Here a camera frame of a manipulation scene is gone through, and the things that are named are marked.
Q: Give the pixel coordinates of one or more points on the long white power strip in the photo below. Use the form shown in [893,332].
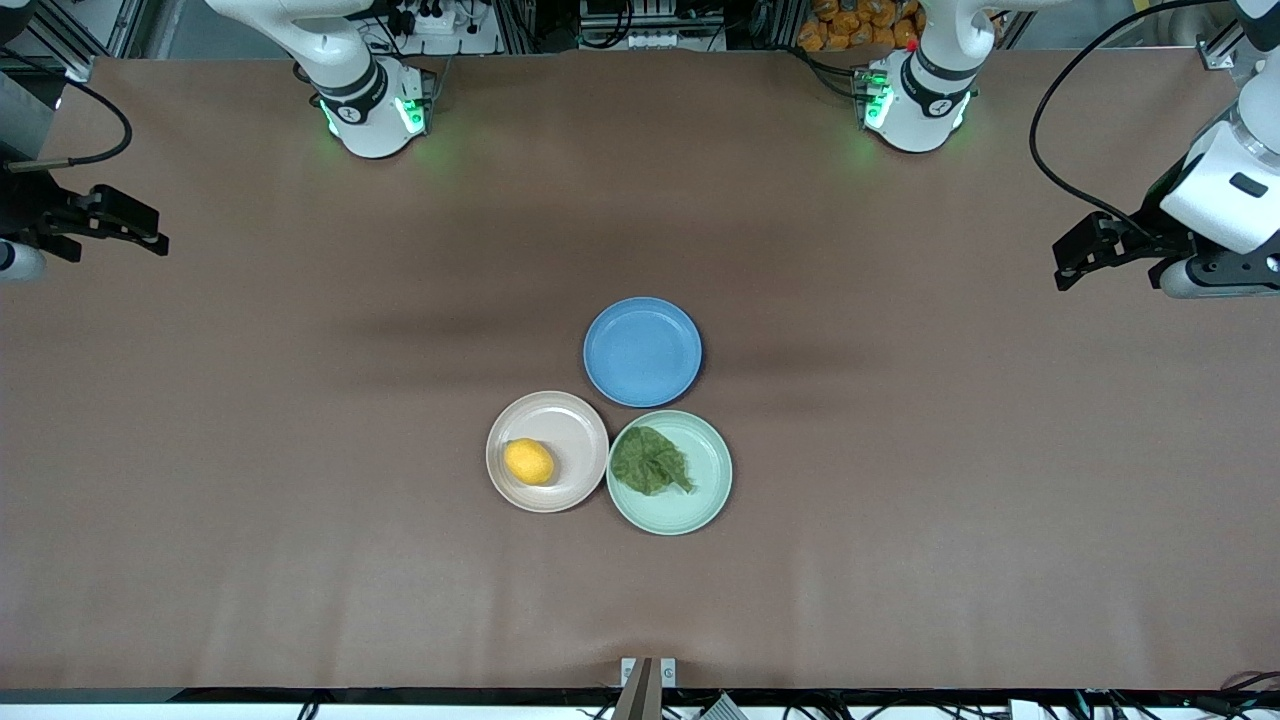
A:
[658,40]

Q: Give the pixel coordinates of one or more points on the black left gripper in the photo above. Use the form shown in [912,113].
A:
[1152,231]

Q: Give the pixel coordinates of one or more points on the white power strip with plugs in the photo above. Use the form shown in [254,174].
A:
[435,20]

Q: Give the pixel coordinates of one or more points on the light green plate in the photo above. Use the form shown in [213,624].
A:
[700,500]

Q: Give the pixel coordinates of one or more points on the grey ribbed adapter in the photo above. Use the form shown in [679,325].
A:
[722,708]

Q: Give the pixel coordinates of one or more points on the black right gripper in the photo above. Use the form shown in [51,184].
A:
[24,210]

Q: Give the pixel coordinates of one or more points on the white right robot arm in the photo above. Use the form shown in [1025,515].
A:
[360,100]

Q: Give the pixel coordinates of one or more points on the aluminium corner bracket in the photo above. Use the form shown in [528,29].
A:
[1215,52]
[78,70]

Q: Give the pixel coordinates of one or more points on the brown post with white brackets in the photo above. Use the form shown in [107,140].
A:
[645,690]

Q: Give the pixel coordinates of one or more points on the beige plate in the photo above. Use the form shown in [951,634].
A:
[575,435]

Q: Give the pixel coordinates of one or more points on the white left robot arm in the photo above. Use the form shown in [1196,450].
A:
[920,100]

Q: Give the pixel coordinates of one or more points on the bag of oranges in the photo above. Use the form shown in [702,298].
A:
[850,25]

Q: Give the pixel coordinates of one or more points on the brown table cover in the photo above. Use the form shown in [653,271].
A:
[300,600]

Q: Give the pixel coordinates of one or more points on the yellow lemon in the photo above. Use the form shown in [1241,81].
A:
[529,462]

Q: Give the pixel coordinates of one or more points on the blue plate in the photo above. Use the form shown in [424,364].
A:
[640,352]

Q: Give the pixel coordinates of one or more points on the green lettuce leaf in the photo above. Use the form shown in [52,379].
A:
[650,460]

